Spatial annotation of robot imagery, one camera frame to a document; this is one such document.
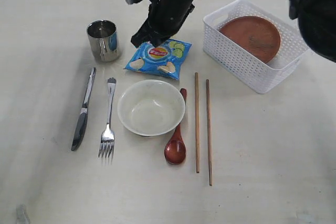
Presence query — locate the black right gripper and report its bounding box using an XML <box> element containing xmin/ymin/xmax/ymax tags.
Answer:
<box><xmin>131</xmin><ymin>0</ymin><xmax>193</xmax><ymax>48</ymax></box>

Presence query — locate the blue snack bag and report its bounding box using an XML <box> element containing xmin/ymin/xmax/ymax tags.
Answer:
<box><xmin>125</xmin><ymin>39</ymin><xmax>192</xmax><ymax>80</ymax></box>

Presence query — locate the stainless steel cup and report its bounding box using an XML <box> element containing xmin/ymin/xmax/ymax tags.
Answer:
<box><xmin>87</xmin><ymin>20</ymin><xmax>120</xmax><ymax>62</ymax></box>

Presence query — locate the wooden chopstick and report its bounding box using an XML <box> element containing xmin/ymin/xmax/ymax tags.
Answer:
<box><xmin>206</xmin><ymin>79</ymin><xmax>213</xmax><ymax>186</ymax></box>
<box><xmin>195</xmin><ymin>72</ymin><xmax>200</xmax><ymax>173</ymax></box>

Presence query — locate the cream ceramic bowl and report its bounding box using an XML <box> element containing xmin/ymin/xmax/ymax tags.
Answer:
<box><xmin>117</xmin><ymin>80</ymin><xmax>185</xmax><ymax>137</ymax></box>

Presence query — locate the red-brown wooden bowl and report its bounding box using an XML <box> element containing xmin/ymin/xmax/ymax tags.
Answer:
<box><xmin>219</xmin><ymin>16</ymin><xmax>281</xmax><ymax>63</ymax></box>

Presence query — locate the stainless steel spoon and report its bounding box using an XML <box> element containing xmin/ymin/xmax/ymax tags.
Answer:
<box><xmin>98</xmin><ymin>78</ymin><xmax>117</xmax><ymax>157</ymax></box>

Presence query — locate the red-brown wooden spoon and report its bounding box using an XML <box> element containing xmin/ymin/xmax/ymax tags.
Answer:
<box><xmin>164</xmin><ymin>88</ymin><xmax>188</xmax><ymax>166</ymax></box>

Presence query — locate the stainless steel knife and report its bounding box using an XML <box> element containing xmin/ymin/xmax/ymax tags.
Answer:
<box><xmin>71</xmin><ymin>67</ymin><xmax>96</xmax><ymax>151</ymax></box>

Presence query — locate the white plastic woven basket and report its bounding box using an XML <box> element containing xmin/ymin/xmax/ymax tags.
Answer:
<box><xmin>203</xmin><ymin>0</ymin><xmax>311</xmax><ymax>94</ymax></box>

